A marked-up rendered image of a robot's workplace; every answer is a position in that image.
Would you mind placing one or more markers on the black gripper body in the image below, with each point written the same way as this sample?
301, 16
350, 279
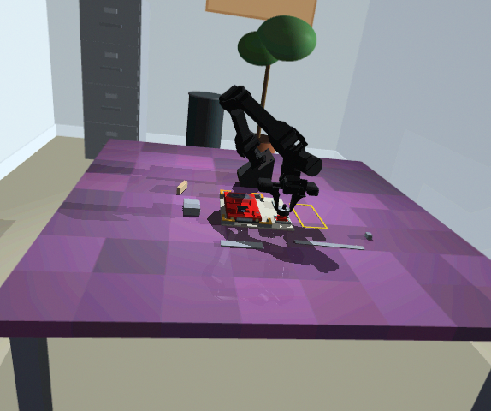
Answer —
265, 185

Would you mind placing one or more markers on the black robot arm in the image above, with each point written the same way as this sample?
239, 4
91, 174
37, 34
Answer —
237, 101

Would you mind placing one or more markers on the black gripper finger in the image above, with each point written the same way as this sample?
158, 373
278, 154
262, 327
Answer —
276, 200
295, 199

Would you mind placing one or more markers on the black tyre with grey wheel rim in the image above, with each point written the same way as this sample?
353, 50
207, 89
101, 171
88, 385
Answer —
283, 212

